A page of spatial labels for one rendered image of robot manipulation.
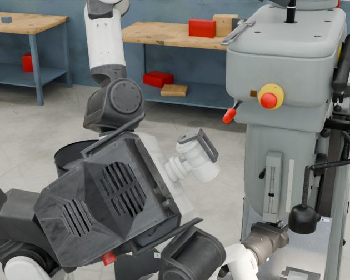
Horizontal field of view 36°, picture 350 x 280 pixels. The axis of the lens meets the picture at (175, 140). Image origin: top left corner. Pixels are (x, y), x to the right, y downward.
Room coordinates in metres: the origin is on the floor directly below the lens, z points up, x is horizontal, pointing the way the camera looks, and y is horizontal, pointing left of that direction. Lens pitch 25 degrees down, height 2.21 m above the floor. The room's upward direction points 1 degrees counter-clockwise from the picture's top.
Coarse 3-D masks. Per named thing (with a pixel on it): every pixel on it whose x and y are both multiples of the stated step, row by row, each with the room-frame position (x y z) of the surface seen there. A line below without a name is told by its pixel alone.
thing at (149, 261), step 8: (152, 248) 1.50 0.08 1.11; (120, 256) 1.52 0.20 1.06; (128, 256) 1.51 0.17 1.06; (144, 256) 1.50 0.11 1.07; (152, 256) 1.49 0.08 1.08; (160, 256) 1.49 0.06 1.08; (120, 264) 1.52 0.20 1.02; (128, 264) 1.51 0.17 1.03; (136, 264) 1.51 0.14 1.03; (144, 264) 1.50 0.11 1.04; (152, 264) 1.49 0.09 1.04; (120, 272) 1.52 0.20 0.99; (128, 272) 1.51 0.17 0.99; (136, 272) 1.51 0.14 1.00; (144, 272) 1.50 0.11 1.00; (152, 272) 1.49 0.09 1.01
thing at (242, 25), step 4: (240, 20) 1.42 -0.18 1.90; (240, 24) 1.36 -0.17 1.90; (244, 24) 1.36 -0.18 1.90; (248, 24) 1.37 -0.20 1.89; (252, 24) 1.38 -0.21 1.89; (236, 28) 1.32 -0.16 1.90; (240, 28) 1.32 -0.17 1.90; (244, 28) 1.34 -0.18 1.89; (232, 32) 1.28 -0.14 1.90; (236, 32) 1.28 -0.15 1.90; (240, 32) 1.29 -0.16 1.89; (228, 36) 1.25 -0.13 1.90; (232, 36) 1.24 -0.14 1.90; (236, 36) 1.26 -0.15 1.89; (224, 40) 1.21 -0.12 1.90; (228, 40) 1.21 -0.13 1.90; (232, 40) 1.22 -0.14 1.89; (220, 44) 1.19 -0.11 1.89; (224, 44) 1.19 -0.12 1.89; (228, 44) 1.19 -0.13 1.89
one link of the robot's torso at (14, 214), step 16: (0, 192) 1.14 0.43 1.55; (16, 192) 1.18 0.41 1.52; (32, 192) 1.20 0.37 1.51; (0, 208) 1.11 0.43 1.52; (16, 208) 1.11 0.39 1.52; (32, 208) 1.12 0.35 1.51; (0, 224) 1.07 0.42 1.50; (16, 224) 1.07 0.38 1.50; (32, 224) 1.07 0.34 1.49; (0, 240) 1.08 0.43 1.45; (16, 240) 1.07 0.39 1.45; (32, 240) 1.07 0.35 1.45
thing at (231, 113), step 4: (240, 100) 1.33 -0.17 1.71; (236, 104) 1.29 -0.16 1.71; (232, 108) 1.25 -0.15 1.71; (236, 108) 1.28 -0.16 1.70; (228, 112) 1.23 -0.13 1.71; (232, 112) 1.23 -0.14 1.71; (224, 116) 1.21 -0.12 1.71; (228, 116) 1.21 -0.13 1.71; (232, 116) 1.22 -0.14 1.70; (224, 120) 1.21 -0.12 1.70; (228, 120) 1.20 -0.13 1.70
